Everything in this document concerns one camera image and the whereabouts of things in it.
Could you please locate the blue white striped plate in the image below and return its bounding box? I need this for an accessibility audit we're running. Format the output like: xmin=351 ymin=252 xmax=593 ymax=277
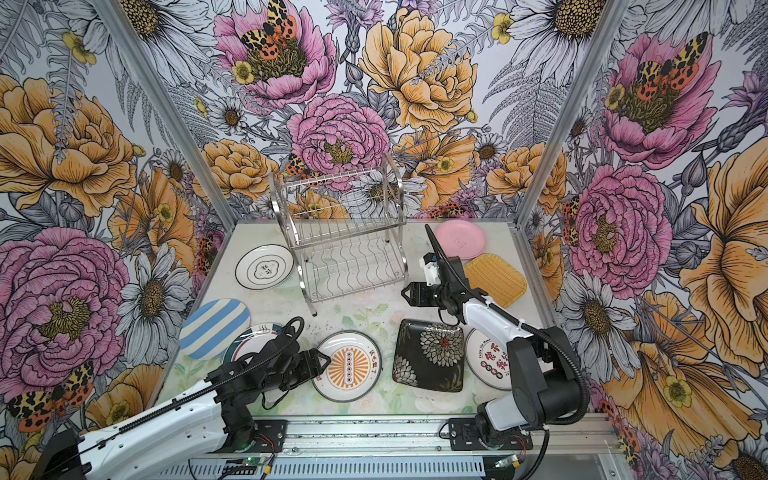
xmin=179 ymin=298 xmax=251 ymax=360

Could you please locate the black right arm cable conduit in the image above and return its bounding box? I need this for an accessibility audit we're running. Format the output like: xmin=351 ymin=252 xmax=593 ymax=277
xmin=424 ymin=224 xmax=592 ymax=426

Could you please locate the yellow woven-pattern tray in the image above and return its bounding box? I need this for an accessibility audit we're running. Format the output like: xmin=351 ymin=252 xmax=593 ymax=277
xmin=464 ymin=254 xmax=528 ymax=308

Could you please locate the white plate orange sunburst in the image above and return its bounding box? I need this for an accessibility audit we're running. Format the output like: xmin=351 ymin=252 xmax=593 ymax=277
xmin=313 ymin=330 xmax=382 ymax=403

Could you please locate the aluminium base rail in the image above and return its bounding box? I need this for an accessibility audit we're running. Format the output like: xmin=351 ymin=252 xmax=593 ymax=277
xmin=179 ymin=413 xmax=619 ymax=480

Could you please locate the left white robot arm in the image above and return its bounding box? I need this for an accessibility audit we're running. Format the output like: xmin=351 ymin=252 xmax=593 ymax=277
xmin=31 ymin=334 xmax=331 ymax=479

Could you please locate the white plate black clover outline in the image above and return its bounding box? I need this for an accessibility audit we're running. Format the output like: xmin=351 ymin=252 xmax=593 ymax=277
xmin=235 ymin=244 xmax=294 ymax=290

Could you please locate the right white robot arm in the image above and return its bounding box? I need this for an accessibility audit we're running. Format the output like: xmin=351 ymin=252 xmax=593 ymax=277
xmin=401 ymin=252 xmax=589 ymax=446

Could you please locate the black square floral plate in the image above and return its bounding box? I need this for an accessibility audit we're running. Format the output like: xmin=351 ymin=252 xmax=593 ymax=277
xmin=392 ymin=319 xmax=465 ymax=393

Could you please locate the chrome two-tier dish rack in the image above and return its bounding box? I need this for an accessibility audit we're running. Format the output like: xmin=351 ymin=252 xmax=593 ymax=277
xmin=269 ymin=157 xmax=408 ymax=316

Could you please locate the white plate green red rim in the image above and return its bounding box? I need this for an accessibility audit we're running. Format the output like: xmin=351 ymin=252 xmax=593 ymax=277
xmin=223 ymin=323 xmax=283 ymax=363

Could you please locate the pink plastic plate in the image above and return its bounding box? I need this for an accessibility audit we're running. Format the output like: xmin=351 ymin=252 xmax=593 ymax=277
xmin=435 ymin=219 xmax=487 ymax=260

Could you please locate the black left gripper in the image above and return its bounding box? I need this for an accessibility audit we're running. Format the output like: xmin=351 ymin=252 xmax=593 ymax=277
xmin=263 ymin=348 xmax=330 ymax=392

